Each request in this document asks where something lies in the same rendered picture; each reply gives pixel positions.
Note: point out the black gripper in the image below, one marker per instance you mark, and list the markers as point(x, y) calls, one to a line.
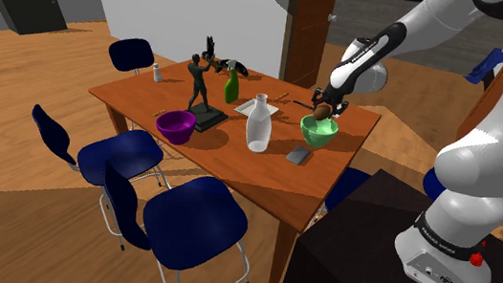
point(331, 98)

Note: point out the brown egg-shaped object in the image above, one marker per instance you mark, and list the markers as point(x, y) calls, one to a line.
point(322, 112)

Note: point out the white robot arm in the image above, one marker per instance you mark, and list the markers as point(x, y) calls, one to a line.
point(488, 161)

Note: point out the black knife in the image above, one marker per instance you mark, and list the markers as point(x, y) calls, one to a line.
point(302, 104)

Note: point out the green bowl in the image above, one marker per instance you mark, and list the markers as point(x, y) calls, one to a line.
point(320, 134)

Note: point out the brown pencil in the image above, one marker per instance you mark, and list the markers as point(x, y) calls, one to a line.
point(159, 113)
point(280, 96)

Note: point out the grey flat phone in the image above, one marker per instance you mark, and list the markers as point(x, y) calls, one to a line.
point(298, 156)

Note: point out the brown wooden door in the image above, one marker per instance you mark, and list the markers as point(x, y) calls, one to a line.
point(308, 30)

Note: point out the white bottle vase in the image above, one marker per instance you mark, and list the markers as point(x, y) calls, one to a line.
point(258, 127)

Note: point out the white square plate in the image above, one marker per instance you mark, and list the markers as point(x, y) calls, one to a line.
point(244, 107)

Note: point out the dark blue chair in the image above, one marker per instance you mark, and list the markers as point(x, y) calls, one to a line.
point(432, 186)
point(345, 183)
point(130, 54)
point(119, 153)
point(196, 224)

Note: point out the green spray bottle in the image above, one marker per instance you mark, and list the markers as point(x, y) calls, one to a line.
point(232, 87)

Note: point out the brown wooden table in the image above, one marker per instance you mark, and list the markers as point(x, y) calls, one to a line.
point(230, 167)

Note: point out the dark standing man statue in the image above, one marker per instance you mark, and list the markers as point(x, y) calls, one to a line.
point(200, 88)

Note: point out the brown wooden furniture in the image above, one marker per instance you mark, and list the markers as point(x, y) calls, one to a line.
point(485, 104)

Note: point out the purple bowl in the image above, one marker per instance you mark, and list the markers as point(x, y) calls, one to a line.
point(175, 128)

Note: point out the dark robot stand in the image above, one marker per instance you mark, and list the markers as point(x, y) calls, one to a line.
point(351, 264)

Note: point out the white salt shaker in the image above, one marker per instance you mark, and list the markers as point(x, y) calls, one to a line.
point(157, 74)

